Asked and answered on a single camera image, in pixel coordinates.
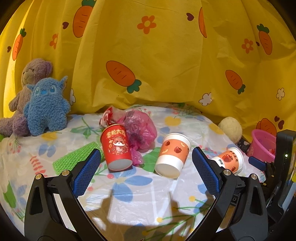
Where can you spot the red white snack wrapper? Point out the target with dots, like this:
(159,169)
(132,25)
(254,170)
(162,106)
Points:
(111,116)

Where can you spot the pink plastic bag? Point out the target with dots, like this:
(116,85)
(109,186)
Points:
(141,133)

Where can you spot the floral plastic bed cover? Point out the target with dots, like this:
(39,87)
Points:
(130,205)

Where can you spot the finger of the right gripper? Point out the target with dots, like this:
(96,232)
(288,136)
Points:
(257,163)

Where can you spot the pink plastic basin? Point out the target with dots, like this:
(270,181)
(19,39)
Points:
(262,146)

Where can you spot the yellow carrot print curtain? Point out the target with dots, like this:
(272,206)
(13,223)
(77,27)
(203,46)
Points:
(225,58)

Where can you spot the small red paper cup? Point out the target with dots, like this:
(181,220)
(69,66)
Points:
(116,148)

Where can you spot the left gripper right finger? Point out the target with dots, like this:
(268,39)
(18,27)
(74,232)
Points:
(239,210)

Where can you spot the orange apple paper cup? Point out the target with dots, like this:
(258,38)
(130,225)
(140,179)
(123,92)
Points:
(231,159)
(172,155)

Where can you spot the blue fuzzy plush monster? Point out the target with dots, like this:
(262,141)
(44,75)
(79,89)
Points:
(47,109)

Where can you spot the cream plush ball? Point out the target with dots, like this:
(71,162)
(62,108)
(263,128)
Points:
(232,129)

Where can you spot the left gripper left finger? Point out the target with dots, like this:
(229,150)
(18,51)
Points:
(53,211)

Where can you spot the purple teddy bear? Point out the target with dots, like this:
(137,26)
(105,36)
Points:
(33,72)

